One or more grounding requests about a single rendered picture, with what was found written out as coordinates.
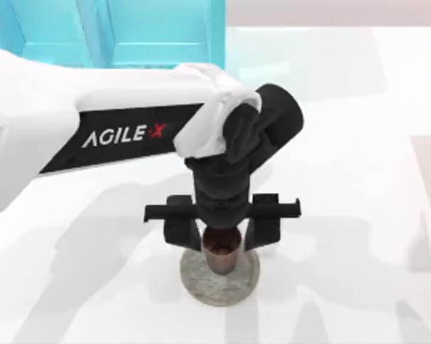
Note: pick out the brown ribbed cup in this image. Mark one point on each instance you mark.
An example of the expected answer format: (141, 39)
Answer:
(222, 256)

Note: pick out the grey round coaster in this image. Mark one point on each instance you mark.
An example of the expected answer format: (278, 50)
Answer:
(237, 286)

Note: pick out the light blue rack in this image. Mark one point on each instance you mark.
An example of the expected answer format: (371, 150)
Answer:
(136, 32)

